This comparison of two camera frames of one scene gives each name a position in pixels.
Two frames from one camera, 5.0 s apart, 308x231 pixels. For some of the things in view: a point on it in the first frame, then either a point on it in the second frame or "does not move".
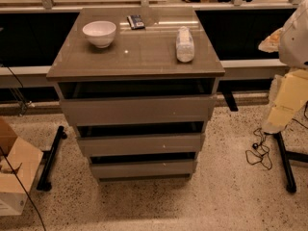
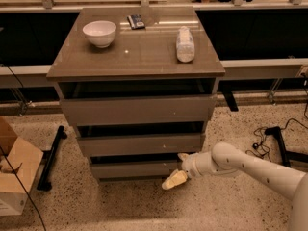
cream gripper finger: (270, 43) to (183, 156)
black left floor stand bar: (43, 184) does not move
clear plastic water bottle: (185, 45) does not move
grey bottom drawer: (142, 169) does not move
